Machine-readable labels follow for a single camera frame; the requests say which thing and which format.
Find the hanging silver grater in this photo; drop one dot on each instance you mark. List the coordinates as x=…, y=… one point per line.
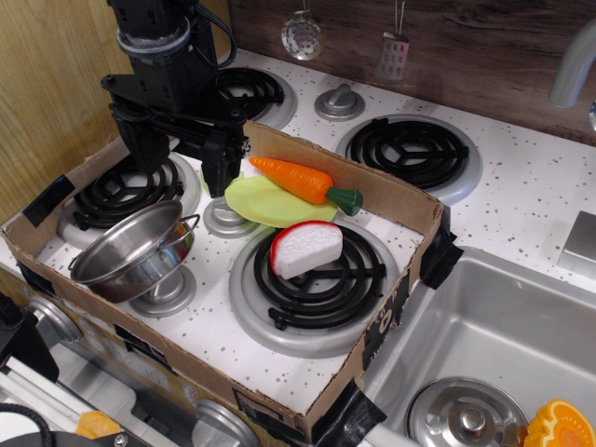
x=392, y=58

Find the silver oven knob right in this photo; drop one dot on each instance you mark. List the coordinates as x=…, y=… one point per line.
x=217, y=426

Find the hanging silver strainer spoon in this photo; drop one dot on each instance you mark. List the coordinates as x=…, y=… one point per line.
x=302, y=34

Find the back right black burner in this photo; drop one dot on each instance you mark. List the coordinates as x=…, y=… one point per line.
x=424, y=151

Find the stainless steel pot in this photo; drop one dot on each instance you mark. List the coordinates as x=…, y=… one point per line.
x=136, y=254

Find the front left black burner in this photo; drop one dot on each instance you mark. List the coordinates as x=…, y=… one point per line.
x=122, y=191

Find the silver faucet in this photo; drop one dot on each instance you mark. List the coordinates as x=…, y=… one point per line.
x=578, y=61

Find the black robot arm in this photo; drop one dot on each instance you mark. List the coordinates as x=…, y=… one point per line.
x=168, y=23

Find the silver faucet base block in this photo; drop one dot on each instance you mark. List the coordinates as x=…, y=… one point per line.
x=578, y=252

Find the back left black burner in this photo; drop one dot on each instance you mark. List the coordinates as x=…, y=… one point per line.
x=265, y=98

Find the brown cardboard fence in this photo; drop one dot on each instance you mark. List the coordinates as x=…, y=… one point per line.
x=288, y=400

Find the silver stove knob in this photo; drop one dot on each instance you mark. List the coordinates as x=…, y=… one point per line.
x=168, y=297
x=339, y=104
x=221, y=221

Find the red white cheese wedge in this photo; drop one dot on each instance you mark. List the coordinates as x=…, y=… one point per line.
x=304, y=246

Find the black burner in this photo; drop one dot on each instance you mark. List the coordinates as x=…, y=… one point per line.
x=321, y=313
x=265, y=98
x=424, y=151
x=122, y=191

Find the silver pot lid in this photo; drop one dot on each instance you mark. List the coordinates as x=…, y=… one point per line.
x=463, y=411

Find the front right black burner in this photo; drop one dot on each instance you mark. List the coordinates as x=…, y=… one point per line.
x=321, y=313

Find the silver front stove knob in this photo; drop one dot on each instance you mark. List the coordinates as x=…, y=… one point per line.
x=168, y=297

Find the silver back stove knob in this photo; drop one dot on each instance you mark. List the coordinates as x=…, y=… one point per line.
x=339, y=104

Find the silver oven knob left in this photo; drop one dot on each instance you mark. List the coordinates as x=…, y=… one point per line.
x=53, y=324

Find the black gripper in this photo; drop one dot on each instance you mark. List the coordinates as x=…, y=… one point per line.
x=172, y=92

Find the light green plastic plate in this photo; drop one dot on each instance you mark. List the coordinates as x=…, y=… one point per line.
x=260, y=200

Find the stainless steel sink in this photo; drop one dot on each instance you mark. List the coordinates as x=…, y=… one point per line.
x=530, y=335

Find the silver centre stove knob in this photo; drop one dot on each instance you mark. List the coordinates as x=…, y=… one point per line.
x=221, y=221

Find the orange toy fruit slice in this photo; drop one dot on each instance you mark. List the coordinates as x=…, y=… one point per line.
x=559, y=423

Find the orange toy carrot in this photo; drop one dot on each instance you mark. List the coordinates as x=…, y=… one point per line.
x=312, y=185

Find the silver oven knob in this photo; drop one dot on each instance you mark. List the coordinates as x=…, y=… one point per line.
x=53, y=324
x=217, y=426

